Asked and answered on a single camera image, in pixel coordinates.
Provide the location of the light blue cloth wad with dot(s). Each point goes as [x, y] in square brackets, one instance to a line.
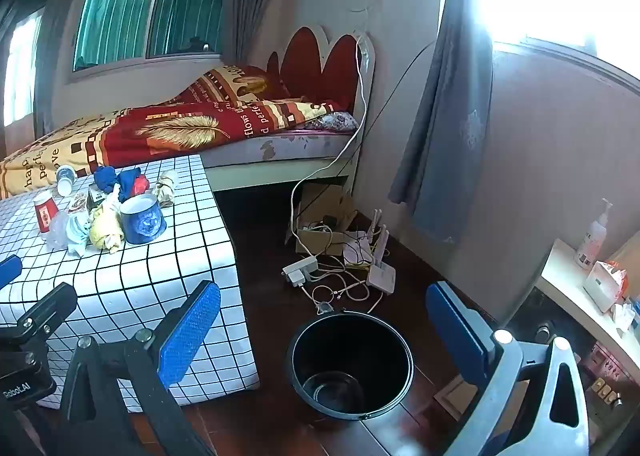
[77, 233]

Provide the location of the red paper cup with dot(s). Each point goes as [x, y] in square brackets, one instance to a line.
[46, 213]

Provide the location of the white shelf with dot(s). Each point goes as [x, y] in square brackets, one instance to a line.
[565, 281]

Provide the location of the red yellow printed blanket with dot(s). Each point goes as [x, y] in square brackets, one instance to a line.
[175, 130]

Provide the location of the blue paper bowl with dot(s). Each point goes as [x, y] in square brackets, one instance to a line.
[145, 226]

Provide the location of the green glass window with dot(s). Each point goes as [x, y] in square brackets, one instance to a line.
[115, 20]

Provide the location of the white pump bottle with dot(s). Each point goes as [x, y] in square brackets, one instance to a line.
[592, 241]

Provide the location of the red plastic bag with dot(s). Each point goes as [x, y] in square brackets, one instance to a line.
[142, 183]

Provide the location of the table with checkered cloth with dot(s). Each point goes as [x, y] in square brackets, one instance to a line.
[150, 256]

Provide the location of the black plastic bin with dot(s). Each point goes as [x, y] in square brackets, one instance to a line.
[350, 336]

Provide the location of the blue white paper cup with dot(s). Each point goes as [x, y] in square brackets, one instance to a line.
[65, 180]

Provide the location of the white power strip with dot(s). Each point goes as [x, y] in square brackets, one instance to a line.
[300, 268]

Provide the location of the small white modem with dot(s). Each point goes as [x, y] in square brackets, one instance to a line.
[357, 248]

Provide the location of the grey patterned curtain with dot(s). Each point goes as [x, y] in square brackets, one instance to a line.
[445, 135]

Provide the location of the yellow cloth wad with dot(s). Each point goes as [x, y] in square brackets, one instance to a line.
[105, 226]

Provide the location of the floral pillow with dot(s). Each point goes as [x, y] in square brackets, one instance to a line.
[335, 121]

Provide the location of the white orange tissue pack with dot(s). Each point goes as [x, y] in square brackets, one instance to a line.
[602, 283]

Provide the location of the white router with antennas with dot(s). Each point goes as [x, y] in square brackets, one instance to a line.
[381, 278]

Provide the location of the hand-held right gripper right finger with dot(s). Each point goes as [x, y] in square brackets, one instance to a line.
[457, 336]

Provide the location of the blue cloth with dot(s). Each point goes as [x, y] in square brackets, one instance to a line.
[107, 178]

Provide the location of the white bed with red headboard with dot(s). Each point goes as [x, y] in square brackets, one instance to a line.
[300, 143]

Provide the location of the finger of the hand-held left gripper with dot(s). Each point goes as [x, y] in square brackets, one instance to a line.
[9, 272]
[47, 303]

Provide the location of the cardboard box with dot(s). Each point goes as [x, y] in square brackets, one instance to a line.
[320, 198]

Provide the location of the bright side window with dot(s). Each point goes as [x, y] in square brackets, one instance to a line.
[22, 65]

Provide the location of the green white carton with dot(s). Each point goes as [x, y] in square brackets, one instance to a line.
[92, 197]

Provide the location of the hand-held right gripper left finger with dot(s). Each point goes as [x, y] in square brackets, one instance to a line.
[190, 331]

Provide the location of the beige paper wad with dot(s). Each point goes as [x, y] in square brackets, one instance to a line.
[165, 191]

